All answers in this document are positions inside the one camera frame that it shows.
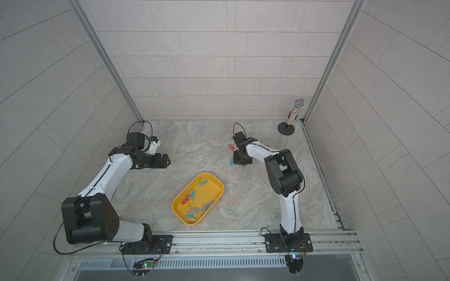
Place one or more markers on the grey clothespin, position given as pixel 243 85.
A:
pixel 206 206
pixel 192 210

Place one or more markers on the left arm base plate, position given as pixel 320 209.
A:
pixel 160 244

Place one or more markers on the yellow clothespin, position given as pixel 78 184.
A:
pixel 188 204

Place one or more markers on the right corner metal profile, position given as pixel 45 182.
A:
pixel 343 38

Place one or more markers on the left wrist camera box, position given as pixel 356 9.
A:
pixel 137 139

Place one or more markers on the aluminium front rail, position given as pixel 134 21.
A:
pixel 223 243

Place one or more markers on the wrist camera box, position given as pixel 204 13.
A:
pixel 239 138
pixel 137 139

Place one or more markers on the corner metal profile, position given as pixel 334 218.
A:
pixel 343 38
pixel 104 57

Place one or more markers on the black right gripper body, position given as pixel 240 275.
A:
pixel 239 158

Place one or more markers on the yellow plastic storage tray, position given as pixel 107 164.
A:
pixel 213 190

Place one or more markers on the left controller board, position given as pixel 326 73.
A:
pixel 143 267

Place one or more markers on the left corner metal profile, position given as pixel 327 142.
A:
pixel 104 57

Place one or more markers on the ventilation grille strip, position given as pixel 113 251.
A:
pixel 209 262

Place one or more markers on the controller board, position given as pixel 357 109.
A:
pixel 143 267
pixel 295 263

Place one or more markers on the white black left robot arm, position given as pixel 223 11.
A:
pixel 90 217

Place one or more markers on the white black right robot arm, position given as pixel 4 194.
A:
pixel 285 178

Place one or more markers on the teal clothespin tray bottom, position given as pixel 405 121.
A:
pixel 192 216

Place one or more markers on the right controller board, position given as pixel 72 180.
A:
pixel 295 263

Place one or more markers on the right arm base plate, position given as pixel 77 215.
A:
pixel 274 243

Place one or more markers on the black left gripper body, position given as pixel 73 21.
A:
pixel 149 160

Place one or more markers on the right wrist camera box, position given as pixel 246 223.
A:
pixel 239 138

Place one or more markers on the pink clothespin in tray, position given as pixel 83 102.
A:
pixel 186 200

